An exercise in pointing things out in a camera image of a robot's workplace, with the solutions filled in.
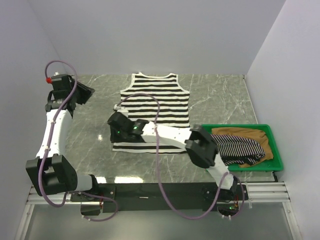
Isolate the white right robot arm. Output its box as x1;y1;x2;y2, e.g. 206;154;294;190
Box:
107;111;237;201

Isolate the wide striped black white tank top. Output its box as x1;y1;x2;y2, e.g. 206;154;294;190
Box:
111;72;191;155

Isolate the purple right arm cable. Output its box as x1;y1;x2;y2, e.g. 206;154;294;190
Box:
116;92;245;221

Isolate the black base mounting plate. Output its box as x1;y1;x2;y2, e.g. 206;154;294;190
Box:
70;182;249;216

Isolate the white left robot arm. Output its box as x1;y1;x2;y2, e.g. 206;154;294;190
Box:
25;74;100;201

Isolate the aluminium rail frame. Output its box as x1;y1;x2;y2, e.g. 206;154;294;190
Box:
15;182;301;240

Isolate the thin striped black tank top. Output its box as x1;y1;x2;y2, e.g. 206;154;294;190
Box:
211;134;266;166

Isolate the tan tank top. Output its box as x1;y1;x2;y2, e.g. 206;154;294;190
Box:
211;127;273;168

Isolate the green plastic bin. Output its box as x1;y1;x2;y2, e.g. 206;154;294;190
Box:
202;124;284;172

